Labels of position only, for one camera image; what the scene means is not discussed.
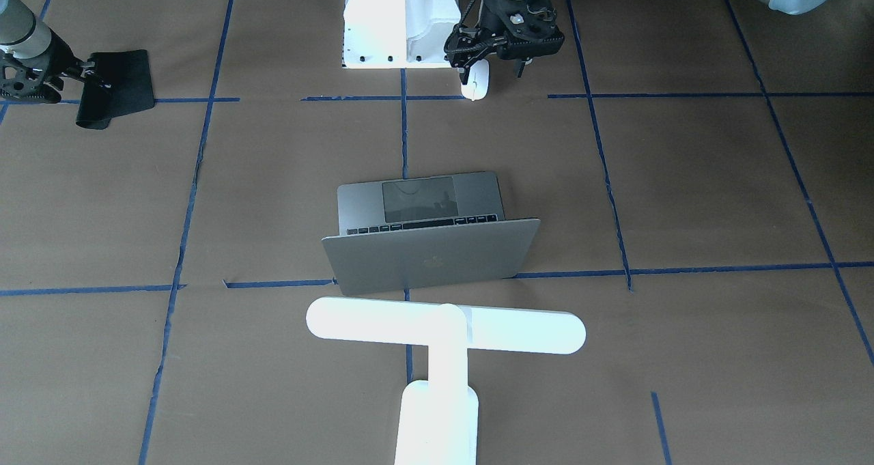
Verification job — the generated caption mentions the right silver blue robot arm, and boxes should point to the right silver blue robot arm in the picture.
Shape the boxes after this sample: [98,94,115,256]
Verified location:
[1,0,112,104]

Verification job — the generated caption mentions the black mouse pad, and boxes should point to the black mouse pad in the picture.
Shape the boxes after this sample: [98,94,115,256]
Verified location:
[76,49,156,130]

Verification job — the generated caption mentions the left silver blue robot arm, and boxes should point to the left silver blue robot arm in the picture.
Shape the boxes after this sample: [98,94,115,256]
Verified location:
[443,0,827,85]

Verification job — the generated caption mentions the grey laptop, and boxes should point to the grey laptop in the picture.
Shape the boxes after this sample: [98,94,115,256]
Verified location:
[321,171,541,296]

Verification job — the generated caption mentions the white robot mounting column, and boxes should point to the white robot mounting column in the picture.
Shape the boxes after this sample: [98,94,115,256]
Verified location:
[341,0,461,70]

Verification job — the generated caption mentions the white computer mouse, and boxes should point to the white computer mouse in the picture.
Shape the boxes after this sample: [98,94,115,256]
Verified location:
[461,59,490,101]

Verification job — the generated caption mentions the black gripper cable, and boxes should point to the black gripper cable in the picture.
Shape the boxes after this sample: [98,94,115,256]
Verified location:
[459,0,492,36]

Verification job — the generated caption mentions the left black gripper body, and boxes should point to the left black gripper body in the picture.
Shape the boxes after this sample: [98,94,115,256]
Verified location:
[444,0,565,66]

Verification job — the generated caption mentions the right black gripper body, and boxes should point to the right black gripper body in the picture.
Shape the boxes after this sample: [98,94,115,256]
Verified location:
[1,38,83,104]

